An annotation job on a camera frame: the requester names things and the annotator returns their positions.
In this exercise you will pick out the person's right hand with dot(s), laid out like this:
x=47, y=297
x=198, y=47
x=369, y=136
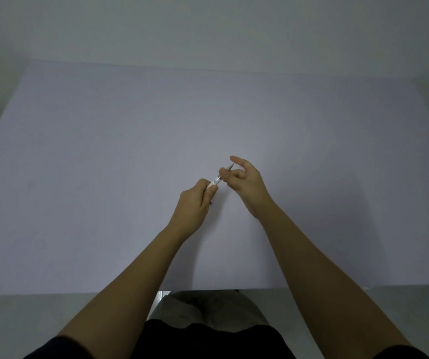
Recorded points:
x=251, y=188

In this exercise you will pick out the person's left hand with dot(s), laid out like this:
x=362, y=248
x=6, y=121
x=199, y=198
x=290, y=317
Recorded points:
x=190, y=207

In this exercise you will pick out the person's right fingers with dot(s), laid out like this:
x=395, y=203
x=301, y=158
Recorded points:
x=241, y=164

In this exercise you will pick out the person's left thumb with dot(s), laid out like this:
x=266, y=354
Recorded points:
x=204, y=185

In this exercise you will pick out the white pen with silver tip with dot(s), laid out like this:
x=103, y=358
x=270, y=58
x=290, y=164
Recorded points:
x=217, y=179

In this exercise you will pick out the person's right forearm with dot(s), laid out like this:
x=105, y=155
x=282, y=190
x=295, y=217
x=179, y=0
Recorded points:
x=323, y=280

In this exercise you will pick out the person's left forearm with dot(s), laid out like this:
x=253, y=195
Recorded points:
x=124, y=284

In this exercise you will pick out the grey trousers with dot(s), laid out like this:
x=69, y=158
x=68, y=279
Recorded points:
x=214, y=308

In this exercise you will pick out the white table leg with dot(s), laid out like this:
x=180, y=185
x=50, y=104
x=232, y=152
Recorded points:
x=159, y=303

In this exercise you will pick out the black shirt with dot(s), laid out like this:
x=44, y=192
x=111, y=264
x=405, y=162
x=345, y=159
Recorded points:
x=207, y=343

